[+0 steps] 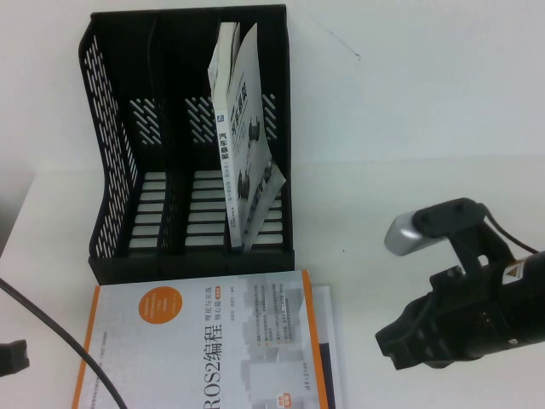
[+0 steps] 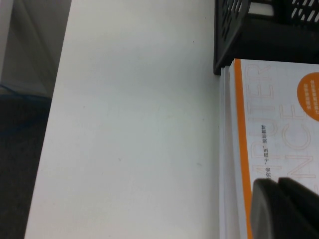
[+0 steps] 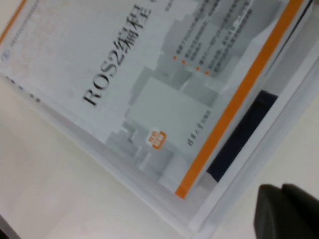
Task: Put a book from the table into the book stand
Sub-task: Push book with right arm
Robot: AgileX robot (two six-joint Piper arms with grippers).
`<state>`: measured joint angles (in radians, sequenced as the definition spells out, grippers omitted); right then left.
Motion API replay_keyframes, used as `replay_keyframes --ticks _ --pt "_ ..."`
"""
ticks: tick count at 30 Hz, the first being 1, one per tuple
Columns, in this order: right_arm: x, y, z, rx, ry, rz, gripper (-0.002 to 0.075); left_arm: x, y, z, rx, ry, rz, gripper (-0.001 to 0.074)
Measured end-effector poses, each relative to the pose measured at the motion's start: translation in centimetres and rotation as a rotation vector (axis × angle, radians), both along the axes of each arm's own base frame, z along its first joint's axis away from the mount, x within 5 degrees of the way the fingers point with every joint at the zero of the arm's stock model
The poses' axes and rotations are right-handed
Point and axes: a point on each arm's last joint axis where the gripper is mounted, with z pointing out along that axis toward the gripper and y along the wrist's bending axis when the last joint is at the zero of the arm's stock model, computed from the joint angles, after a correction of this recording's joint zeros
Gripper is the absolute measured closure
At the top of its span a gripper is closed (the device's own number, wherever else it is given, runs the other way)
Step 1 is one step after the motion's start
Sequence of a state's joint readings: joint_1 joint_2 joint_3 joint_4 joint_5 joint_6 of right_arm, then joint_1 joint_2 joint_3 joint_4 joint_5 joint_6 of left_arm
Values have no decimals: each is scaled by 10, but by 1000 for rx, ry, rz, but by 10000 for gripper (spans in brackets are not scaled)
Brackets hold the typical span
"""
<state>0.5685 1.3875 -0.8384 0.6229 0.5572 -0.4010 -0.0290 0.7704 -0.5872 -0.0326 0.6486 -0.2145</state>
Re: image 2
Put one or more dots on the black plastic book stand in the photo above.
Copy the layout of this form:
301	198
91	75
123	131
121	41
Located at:
254	42

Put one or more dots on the white orange ROS2 book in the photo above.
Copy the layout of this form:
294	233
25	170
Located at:
274	124

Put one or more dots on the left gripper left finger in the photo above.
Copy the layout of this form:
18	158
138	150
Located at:
269	211

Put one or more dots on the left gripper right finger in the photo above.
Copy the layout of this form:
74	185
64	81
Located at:
306	214

